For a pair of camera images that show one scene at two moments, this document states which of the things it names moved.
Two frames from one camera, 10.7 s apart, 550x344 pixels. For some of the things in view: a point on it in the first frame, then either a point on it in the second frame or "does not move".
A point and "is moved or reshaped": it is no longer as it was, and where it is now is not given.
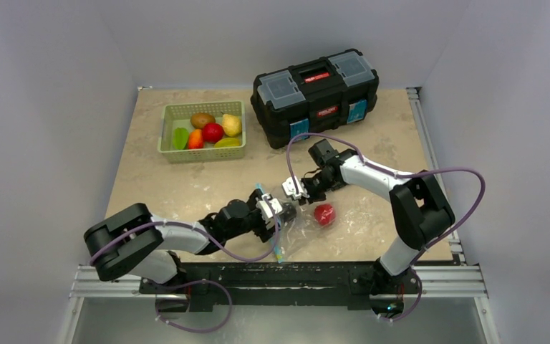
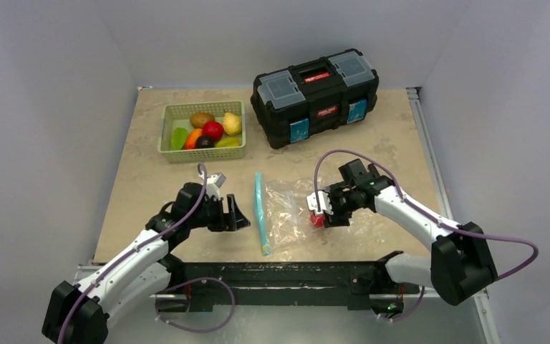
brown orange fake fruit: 199,120 does not move
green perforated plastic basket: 178,115 does not move
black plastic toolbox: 314,97 does not move
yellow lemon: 231,125 does not move
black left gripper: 261,231 -> 221,224
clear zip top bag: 320,231 is moved or reshaped
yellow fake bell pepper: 228,142 does not move
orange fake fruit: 195,139 is moved or reshaped
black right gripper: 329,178 -> 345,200
